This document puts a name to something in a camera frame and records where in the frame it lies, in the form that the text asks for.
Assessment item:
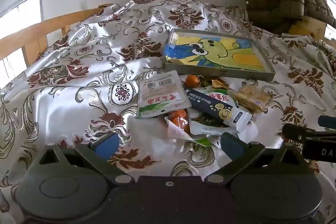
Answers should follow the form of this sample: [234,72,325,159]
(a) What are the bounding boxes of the clear cracker packet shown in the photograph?
[232,84,271,115]

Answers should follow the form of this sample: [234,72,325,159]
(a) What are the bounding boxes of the clear bag of tangerines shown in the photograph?
[164,108,195,141]

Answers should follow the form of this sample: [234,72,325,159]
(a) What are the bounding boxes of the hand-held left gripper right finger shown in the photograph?
[205,132,306,186]

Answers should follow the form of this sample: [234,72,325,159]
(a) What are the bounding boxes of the loose tangerine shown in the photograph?
[185,75,201,89]

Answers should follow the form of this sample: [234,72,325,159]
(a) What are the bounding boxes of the window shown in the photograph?
[0,0,44,75]

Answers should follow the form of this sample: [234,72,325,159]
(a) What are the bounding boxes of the parrot painting sheet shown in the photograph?
[166,33,266,72]

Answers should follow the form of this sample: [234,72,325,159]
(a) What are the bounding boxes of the wooden board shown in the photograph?
[289,15,328,41]

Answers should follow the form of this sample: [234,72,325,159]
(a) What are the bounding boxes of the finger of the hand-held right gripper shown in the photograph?
[282,123,336,141]
[318,115,336,128]

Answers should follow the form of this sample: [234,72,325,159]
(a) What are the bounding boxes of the grey tray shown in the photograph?
[164,28,276,82]

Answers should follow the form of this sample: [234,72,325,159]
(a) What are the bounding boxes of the dark blue snack packet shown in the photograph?
[184,88,234,123]

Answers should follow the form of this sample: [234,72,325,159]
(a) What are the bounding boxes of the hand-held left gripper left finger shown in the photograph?
[31,132,135,186]

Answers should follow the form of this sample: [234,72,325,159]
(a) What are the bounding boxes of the white barcode snack packet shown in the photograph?
[136,70,192,119]

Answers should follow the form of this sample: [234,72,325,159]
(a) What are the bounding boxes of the gold foil wrapper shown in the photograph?
[211,77,230,89]

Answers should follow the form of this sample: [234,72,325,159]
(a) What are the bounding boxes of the green vegetable snack packet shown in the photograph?
[203,90,238,109]
[189,109,253,137]

